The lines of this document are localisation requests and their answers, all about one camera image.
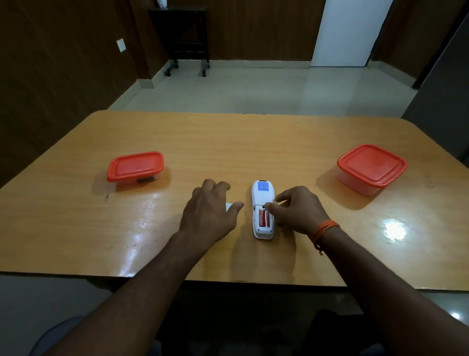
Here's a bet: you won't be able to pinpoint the white remote control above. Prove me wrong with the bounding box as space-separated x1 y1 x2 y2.
251 180 275 240

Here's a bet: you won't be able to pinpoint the person's legs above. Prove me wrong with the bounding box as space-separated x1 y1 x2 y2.
158 293 385 356

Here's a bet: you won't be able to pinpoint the large red-lidded plastic container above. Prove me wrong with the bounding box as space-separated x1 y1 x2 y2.
336 144 408 197

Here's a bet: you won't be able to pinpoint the orange wrist thread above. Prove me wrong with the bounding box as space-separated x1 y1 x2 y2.
311 219 341 256

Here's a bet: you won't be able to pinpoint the person's left forearm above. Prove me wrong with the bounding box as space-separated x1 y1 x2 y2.
43 232 206 356

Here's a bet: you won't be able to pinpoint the person's left hand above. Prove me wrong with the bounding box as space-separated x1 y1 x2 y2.
178 179 245 245

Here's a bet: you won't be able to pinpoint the dark grey cabinet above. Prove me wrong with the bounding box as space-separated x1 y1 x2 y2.
401 14 469 164

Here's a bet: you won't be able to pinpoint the white door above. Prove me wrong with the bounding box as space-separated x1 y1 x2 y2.
310 0 394 67

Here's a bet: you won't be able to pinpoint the dark wooden wheeled table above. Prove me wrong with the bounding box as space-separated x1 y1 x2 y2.
148 5 211 78

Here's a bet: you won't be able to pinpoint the small red-lidded plastic container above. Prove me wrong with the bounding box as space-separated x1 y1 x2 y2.
107 151 165 184

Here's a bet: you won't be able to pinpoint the person's right forearm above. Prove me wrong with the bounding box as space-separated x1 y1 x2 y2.
318 224 469 356

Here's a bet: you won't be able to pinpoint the grey blue chair seat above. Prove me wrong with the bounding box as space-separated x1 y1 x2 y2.
29 315 86 356

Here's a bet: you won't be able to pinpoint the person's right hand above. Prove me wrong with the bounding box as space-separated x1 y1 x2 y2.
265 186 332 237

